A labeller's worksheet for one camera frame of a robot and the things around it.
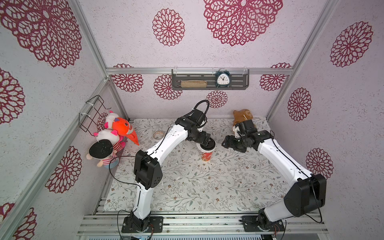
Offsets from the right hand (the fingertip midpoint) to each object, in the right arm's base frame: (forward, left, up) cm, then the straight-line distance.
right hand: (226, 143), depth 83 cm
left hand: (+3, +14, -1) cm, 15 cm away
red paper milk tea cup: (-2, +11, -9) cm, 14 cm away
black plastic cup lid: (-1, +9, -1) cm, 9 cm away
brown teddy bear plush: (+34, -17, -12) cm, 40 cm away
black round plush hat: (-8, +65, +6) cm, 66 cm away
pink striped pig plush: (+3, +67, +5) cm, 67 cm away
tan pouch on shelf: (+30, +19, +18) cm, 40 cm away
